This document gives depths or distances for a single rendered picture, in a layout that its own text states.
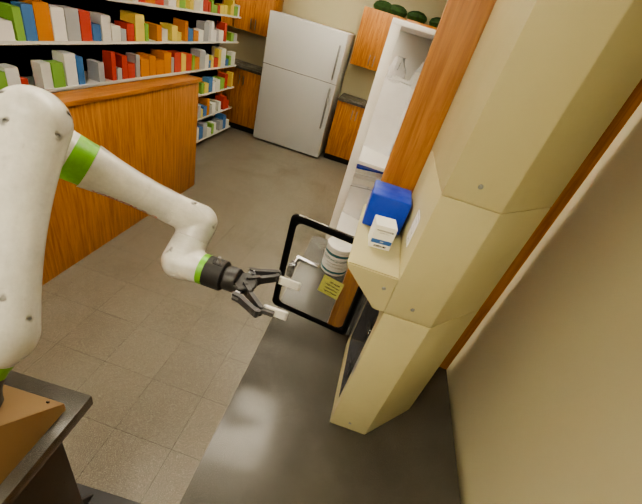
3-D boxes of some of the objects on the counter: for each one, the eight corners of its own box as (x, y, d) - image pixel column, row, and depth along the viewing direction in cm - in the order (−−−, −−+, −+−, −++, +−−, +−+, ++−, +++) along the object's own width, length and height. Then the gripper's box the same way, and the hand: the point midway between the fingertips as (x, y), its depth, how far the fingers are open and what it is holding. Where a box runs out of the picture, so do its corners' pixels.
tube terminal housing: (409, 366, 129) (526, 178, 87) (409, 451, 102) (579, 240, 60) (346, 344, 131) (431, 148, 88) (329, 422, 104) (441, 195, 61)
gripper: (205, 293, 89) (283, 321, 88) (244, 245, 110) (307, 267, 109) (203, 313, 93) (278, 340, 92) (241, 263, 114) (302, 285, 113)
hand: (290, 299), depth 101 cm, fingers open, 13 cm apart
